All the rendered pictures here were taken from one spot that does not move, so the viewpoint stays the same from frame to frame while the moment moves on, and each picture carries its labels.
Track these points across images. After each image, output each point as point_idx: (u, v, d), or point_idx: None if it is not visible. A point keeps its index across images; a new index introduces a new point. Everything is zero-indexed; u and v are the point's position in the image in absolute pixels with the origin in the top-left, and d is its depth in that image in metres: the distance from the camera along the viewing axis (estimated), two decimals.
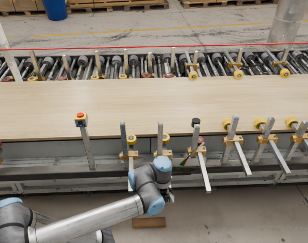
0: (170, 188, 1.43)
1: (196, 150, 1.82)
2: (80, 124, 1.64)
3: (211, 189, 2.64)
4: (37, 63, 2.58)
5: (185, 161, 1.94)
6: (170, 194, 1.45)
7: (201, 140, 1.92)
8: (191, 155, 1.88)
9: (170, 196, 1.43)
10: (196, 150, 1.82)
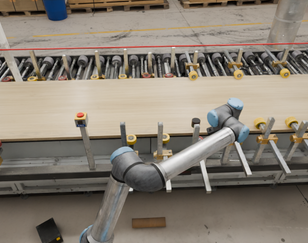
0: None
1: None
2: (80, 124, 1.64)
3: (211, 189, 2.64)
4: (37, 63, 2.58)
5: None
6: None
7: (201, 140, 1.92)
8: None
9: None
10: None
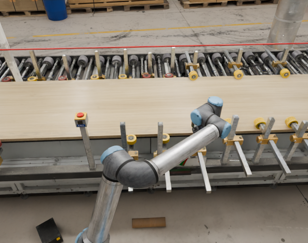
0: None
1: None
2: (80, 124, 1.64)
3: (211, 189, 2.64)
4: (37, 63, 2.58)
5: (185, 161, 1.94)
6: None
7: None
8: (191, 155, 1.88)
9: None
10: None
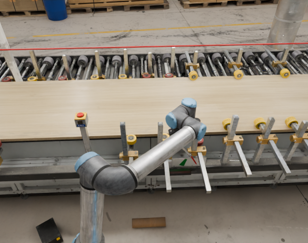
0: None
1: (187, 151, 1.82)
2: (80, 124, 1.64)
3: (211, 189, 2.64)
4: (37, 63, 2.58)
5: (194, 160, 1.93)
6: None
7: (201, 140, 1.92)
8: (191, 155, 1.87)
9: None
10: (187, 150, 1.82)
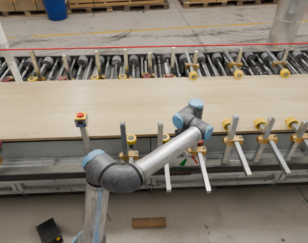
0: None
1: (186, 151, 1.82)
2: (80, 124, 1.64)
3: (211, 189, 2.64)
4: (37, 63, 2.58)
5: (194, 160, 1.93)
6: None
7: (201, 140, 1.92)
8: (191, 155, 1.87)
9: None
10: (186, 151, 1.82)
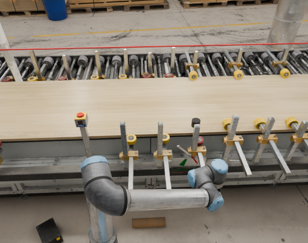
0: None
1: (186, 151, 1.82)
2: (80, 124, 1.64)
3: None
4: (37, 63, 2.58)
5: (194, 160, 1.93)
6: None
7: (201, 140, 1.92)
8: (191, 155, 1.87)
9: None
10: (186, 151, 1.82)
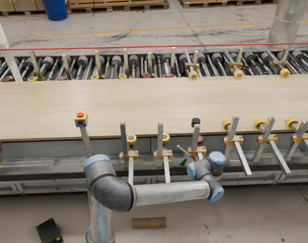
0: None
1: (186, 151, 1.82)
2: (80, 124, 1.64)
3: None
4: (37, 63, 2.58)
5: (194, 160, 1.93)
6: None
7: (200, 138, 1.93)
8: (191, 155, 1.87)
9: None
10: (186, 151, 1.82)
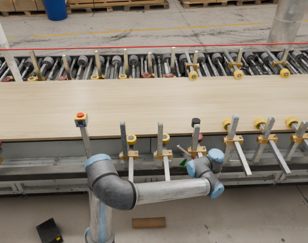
0: None
1: (186, 151, 1.82)
2: (80, 124, 1.64)
3: None
4: (37, 63, 2.58)
5: None
6: None
7: (200, 136, 1.94)
8: (191, 155, 1.87)
9: None
10: (186, 151, 1.82)
